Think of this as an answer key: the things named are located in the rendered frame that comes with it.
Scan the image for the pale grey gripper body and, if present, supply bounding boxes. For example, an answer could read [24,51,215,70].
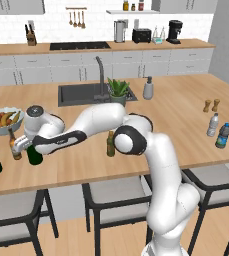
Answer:
[11,135,34,155]

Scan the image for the brown glass bottle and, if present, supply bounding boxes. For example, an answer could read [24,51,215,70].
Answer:
[7,127,23,161]

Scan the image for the small dark green glass bottle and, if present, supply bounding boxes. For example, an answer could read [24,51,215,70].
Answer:
[26,144,45,166]

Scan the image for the pale blue fruit bowl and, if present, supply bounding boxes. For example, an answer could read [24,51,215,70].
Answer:
[0,106,25,137]

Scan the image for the yellow banana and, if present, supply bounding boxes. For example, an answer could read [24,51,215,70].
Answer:
[9,110,22,126]
[0,111,15,128]

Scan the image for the black stool with grey seat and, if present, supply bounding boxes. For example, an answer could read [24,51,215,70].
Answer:
[181,161,229,256]
[0,187,60,256]
[81,174,154,256]

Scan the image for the dark grey sink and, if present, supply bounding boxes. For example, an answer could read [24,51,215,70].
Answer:
[57,81,139,108]

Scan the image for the olive green glass bottle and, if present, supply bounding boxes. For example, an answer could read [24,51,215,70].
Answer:
[105,130,117,158]

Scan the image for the grey base cupboard run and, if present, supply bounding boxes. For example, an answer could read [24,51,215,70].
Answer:
[0,47,216,88]

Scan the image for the dark grey tap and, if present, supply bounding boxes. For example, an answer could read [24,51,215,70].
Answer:
[93,55,111,102]

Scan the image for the wooden knife block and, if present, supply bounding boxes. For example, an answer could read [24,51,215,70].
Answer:
[24,23,38,47]

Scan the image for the green potted plant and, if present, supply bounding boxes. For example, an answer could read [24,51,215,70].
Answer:
[106,76,131,107]

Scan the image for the black hob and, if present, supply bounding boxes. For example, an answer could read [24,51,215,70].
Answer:
[49,40,112,52]

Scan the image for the grey soap dispenser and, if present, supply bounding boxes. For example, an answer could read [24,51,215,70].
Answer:
[142,75,155,101]

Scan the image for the silver kettle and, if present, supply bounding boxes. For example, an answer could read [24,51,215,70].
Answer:
[113,19,127,44]

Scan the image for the black toaster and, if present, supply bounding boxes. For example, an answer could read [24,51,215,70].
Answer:
[131,27,153,44]

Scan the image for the black coffee machine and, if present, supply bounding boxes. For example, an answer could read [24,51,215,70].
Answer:
[165,19,184,45]

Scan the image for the clear plastic bottle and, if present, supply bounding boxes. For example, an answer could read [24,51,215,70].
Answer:
[205,112,220,138]

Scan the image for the blue plastic bottle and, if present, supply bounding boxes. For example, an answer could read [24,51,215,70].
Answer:
[214,122,229,150]

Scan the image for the grey wall cupboard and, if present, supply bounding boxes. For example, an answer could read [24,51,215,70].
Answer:
[0,0,46,16]
[151,0,219,15]

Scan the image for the white wall shelf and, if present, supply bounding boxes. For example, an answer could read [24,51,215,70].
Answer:
[105,9,161,15]

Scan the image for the wire stand with bottles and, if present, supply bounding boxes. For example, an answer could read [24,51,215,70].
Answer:
[151,25,167,45]

